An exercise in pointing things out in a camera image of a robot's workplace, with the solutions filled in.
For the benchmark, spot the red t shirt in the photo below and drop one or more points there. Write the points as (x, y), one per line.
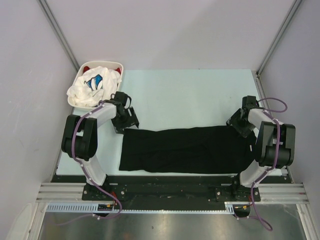
(87, 68)

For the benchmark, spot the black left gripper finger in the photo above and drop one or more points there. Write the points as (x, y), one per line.
(132, 119)
(118, 126)

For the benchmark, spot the white plastic laundry basket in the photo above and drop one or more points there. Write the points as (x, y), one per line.
(91, 64)

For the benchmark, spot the right aluminium frame post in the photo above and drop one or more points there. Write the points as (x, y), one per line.
(293, 10)

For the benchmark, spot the black t shirt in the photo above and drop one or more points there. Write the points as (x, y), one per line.
(198, 150)

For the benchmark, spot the aluminium frame post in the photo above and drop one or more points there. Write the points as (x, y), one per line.
(49, 15)
(293, 10)

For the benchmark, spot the slotted white cable duct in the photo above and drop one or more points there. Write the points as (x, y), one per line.
(104, 208)

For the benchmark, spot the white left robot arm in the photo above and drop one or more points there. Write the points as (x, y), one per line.
(80, 136)

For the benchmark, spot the white t shirt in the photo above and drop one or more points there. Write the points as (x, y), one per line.
(93, 86)

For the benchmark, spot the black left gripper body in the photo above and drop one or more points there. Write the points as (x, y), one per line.
(125, 111)

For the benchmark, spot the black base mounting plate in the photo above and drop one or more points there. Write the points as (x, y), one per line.
(168, 190)

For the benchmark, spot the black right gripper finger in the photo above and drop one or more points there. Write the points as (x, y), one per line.
(235, 119)
(245, 130)

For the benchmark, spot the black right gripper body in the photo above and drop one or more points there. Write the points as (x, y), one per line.
(245, 120)

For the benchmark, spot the left aluminium frame post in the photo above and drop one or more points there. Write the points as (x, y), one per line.
(49, 15)

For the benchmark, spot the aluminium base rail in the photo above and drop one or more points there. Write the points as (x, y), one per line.
(279, 193)

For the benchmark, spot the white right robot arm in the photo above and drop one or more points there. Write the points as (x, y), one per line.
(275, 143)

